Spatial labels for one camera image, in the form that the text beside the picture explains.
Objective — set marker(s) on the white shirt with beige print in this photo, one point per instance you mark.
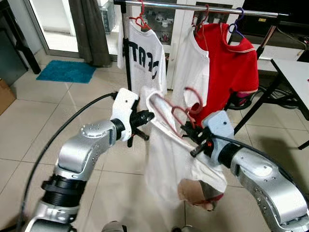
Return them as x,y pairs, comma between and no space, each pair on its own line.
169,159

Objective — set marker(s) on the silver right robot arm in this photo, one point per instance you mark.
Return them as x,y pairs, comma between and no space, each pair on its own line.
260,183

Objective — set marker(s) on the bright red hanger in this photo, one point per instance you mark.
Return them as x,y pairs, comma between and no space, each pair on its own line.
140,19

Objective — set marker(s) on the blue hanger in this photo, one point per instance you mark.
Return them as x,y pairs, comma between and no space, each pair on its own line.
231,30

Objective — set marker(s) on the plain white hanging shirt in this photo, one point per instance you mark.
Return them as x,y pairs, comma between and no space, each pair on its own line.
190,67

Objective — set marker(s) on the red shirt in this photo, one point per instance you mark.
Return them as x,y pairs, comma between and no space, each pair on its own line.
231,72

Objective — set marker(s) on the white shirt with black letters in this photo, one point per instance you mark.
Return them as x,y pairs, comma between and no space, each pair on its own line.
142,34

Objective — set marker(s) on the teal floor mat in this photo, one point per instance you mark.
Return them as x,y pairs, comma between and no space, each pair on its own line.
65,71

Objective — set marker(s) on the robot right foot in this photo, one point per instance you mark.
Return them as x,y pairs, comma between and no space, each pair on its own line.
183,228

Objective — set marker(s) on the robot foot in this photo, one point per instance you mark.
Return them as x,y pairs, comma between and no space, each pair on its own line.
113,227
183,228

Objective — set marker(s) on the white glass door cabinet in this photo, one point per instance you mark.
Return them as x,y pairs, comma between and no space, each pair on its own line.
164,21

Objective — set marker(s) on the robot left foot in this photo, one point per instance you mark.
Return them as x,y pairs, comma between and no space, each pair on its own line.
113,227

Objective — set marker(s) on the grey curtain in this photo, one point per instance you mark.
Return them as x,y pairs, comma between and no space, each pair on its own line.
89,29

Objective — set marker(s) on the long white table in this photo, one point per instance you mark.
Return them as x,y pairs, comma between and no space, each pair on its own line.
294,77

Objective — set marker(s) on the metal clothes rack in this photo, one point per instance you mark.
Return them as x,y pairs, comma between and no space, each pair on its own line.
169,6

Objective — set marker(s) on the white framed glass door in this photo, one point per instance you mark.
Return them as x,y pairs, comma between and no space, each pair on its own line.
53,21

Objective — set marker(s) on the brown cardboard box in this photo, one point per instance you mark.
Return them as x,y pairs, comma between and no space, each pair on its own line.
5,96

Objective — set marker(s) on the black desk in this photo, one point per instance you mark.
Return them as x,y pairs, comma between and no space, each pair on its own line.
12,58

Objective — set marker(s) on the black television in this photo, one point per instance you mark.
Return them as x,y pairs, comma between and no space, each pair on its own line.
294,9

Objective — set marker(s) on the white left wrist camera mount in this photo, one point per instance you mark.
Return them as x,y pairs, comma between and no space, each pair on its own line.
124,104

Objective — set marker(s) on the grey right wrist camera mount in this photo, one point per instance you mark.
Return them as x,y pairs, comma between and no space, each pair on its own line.
219,125

